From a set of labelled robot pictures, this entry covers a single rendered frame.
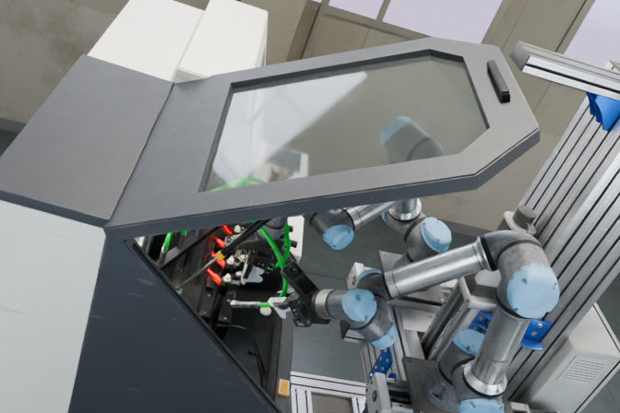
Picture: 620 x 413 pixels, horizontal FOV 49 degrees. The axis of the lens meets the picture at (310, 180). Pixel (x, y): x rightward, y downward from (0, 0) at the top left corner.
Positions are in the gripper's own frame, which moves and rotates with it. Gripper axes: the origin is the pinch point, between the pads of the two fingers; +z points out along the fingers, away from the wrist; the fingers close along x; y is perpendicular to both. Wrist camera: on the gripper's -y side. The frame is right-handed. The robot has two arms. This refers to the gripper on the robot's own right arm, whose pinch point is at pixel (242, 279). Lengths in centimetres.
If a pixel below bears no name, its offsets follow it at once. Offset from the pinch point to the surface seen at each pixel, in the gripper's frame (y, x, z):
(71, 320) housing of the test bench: -40, -35, -5
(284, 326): 18.4, 2.2, 16.5
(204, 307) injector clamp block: -8.1, -1.6, 13.5
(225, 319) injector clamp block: -1.0, -4.3, 13.3
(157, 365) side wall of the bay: -17.1, -35.1, 3.9
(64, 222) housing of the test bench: -46, -35, -34
